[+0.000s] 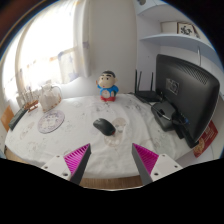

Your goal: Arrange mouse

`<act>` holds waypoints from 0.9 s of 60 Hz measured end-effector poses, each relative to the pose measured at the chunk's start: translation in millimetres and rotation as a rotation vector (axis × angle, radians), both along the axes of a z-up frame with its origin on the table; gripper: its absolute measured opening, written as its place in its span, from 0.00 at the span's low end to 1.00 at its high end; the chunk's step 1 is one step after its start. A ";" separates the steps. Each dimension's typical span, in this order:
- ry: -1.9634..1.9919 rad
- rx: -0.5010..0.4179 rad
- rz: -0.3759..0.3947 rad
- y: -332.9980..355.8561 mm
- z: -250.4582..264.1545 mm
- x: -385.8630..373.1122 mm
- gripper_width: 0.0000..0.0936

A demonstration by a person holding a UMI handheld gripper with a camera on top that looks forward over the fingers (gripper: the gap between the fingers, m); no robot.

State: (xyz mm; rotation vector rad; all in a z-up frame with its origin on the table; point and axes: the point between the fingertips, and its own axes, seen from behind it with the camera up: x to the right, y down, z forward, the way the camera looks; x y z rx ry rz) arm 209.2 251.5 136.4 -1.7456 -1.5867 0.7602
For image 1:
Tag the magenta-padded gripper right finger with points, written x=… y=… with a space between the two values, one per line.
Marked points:
x=148 y=159

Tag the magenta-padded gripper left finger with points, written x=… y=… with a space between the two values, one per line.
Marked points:
x=75 y=159

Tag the black computer mouse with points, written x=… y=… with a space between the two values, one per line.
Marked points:
x=104 y=126

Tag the round printed mouse pad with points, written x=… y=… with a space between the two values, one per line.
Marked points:
x=50 y=121

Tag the white printed tablecloth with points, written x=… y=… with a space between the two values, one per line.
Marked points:
x=80 y=113

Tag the red box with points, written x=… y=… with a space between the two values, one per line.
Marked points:
x=206 y=138

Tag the black router with antennas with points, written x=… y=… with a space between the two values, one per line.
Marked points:
x=146 y=95

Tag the large white conch shell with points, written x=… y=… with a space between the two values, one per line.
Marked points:
x=50 y=98

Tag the black keyboard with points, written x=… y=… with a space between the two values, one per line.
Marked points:
x=17 y=119

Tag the wooden model sailing ship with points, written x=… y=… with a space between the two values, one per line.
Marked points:
x=29 y=103

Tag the black computer monitor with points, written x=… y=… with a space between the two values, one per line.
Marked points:
x=186 y=90

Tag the cartoon boy figurine clock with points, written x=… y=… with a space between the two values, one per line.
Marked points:
x=108 y=87

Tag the white star-print curtain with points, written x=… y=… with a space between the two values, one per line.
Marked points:
x=50 y=50

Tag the white wall shelf unit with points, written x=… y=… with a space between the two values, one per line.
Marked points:
x=176 y=38

